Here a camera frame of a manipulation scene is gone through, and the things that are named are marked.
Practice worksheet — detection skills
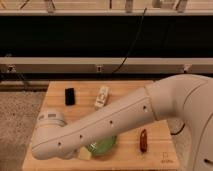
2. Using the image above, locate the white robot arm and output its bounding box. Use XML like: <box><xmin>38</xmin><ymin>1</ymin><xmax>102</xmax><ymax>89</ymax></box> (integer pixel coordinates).
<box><xmin>31</xmin><ymin>74</ymin><xmax>213</xmax><ymax>171</ymax></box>

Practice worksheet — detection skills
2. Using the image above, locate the black rectangular block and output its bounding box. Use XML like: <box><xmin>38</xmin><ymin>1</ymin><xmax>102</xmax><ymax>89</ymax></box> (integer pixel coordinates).
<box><xmin>65</xmin><ymin>88</ymin><xmax>75</xmax><ymax>105</ymax></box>

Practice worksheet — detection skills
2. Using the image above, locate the green bowl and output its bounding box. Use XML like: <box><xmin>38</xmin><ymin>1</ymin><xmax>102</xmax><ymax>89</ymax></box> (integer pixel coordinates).
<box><xmin>86</xmin><ymin>136</ymin><xmax>117</xmax><ymax>156</ymax></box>

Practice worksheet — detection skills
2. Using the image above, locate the wooden table board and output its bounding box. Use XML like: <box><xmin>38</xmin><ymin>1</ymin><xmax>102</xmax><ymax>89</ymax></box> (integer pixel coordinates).
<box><xmin>22</xmin><ymin>81</ymin><xmax>179</xmax><ymax>171</ymax></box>

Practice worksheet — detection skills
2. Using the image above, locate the black hanging cable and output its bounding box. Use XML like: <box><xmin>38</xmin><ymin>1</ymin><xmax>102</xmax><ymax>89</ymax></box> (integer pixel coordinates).
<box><xmin>111</xmin><ymin>7</ymin><xmax>148</xmax><ymax>74</ymax></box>

